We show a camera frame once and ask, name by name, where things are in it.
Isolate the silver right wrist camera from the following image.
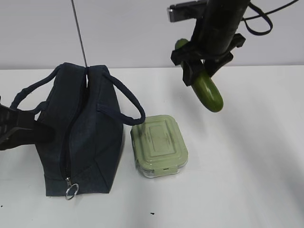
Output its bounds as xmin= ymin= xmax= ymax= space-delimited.
xmin=167 ymin=0 xmax=208 ymax=23

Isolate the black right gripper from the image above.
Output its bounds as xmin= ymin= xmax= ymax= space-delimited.
xmin=171 ymin=33 xmax=245 ymax=86

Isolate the green lidded glass food container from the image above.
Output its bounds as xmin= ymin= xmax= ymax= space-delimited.
xmin=130 ymin=115 xmax=188 ymax=178

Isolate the silver zipper pull ring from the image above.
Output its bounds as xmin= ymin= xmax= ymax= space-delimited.
xmin=64 ymin=177 xmax=79 ymax=200

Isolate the green cucumber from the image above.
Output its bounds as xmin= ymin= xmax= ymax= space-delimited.
xmin=175 ymin=38 xmax=224 ymax=113

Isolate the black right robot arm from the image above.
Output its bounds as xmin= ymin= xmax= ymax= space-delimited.
xmin=167 ymin=0 xmax=249 ymax=86

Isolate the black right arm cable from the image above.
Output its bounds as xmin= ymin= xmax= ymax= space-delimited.
xmin=241 ymin=0 xmax=302 ymax=37

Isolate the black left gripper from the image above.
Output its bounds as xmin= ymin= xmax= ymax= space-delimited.
xmin=0 ymin=104 xmax=56 ymax=151

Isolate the dark navy fabric lunch bag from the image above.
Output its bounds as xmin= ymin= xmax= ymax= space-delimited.
xmin=11 ymin=63 xmax=145 ymax=199

